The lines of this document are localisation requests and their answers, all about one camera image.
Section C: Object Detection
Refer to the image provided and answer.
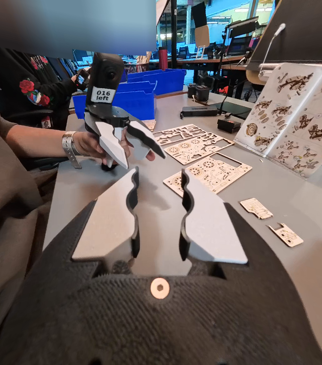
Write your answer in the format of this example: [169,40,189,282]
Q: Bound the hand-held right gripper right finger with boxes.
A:
[179,168,249,267]

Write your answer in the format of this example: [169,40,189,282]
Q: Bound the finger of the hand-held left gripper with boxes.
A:
[95,121,129,169]
[126,120,167,161]

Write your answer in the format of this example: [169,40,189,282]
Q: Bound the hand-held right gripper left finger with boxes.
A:
[72,166,140,271]

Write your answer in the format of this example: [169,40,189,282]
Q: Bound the striped small wooden piece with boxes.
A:
[239,198,273,220]

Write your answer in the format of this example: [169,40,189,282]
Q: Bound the wooden puzzle sheet many cutouts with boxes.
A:
[152,124,235,166]

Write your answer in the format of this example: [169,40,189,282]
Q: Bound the wooden puzzle sheet rectangular window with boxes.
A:
[163,152,253,195]

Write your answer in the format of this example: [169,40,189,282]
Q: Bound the person's left forearm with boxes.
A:
[5,124,74,158]

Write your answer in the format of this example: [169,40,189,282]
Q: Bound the grey desk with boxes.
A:
[42,86,322,354]

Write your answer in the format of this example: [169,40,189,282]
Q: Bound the person's left hand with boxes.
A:
[73,130,156,167]

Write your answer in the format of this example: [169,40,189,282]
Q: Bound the blue plastic bin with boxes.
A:
[126,68,186,96]
[73,81,157,119]

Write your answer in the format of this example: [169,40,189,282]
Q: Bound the silver mesh wristwatch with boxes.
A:
[62,131,82,169]

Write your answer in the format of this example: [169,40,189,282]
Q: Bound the red bottle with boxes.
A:
[158,46,169,71]

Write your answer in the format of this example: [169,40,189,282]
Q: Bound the black power adapter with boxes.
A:
[179,106,218,120]

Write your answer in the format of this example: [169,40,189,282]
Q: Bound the notched small wooden piece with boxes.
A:
[267,222,304,247]

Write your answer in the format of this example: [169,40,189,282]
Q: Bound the black battery charger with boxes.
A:
[187,83,210,102]

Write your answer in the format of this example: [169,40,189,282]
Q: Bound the small black box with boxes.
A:
[218,118,242,134]

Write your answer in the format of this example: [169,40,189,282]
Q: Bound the black tablet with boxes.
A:
[217,101,252,120]

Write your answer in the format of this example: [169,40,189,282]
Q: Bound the tan rounded board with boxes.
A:
[194,25,210,47]

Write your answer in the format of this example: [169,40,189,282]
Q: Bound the folded instruction booklet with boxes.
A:
[234,62,322,180]

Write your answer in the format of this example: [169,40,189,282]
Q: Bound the white cable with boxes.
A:
[259,23,286,77]

